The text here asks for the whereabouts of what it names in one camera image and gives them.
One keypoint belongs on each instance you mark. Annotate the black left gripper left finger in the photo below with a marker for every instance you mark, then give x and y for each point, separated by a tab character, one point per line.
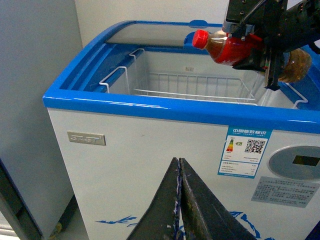
162	217

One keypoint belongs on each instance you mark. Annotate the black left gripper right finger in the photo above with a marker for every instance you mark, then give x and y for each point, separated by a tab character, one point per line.
203	215

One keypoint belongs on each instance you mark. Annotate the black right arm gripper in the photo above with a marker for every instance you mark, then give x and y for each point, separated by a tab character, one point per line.
279	26

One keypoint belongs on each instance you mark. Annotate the red-capped tea drink bottle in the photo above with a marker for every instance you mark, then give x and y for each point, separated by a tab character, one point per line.
227	50

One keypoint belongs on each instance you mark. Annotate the energy efficiency label sticker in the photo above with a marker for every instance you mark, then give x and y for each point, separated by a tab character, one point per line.
243	150

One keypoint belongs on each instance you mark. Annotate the grey instruction sticker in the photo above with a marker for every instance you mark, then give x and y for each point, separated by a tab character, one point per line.
285	192

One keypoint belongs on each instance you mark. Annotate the oval grey control panel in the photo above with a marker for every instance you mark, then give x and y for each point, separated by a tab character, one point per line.
296	163

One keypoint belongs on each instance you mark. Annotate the silver brand name plate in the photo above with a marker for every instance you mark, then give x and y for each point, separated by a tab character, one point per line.
86	138

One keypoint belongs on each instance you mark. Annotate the white blue chest freezer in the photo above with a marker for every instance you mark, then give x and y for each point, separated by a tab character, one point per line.
115	183

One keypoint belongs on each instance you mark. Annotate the rear glass freezer lid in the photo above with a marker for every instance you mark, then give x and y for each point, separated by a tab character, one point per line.
159	33

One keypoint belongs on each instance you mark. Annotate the grey cabinet at left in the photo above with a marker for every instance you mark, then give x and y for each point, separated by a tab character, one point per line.
38	38

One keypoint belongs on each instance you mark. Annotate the white wire freezer basket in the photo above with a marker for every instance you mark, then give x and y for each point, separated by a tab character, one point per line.
148	73

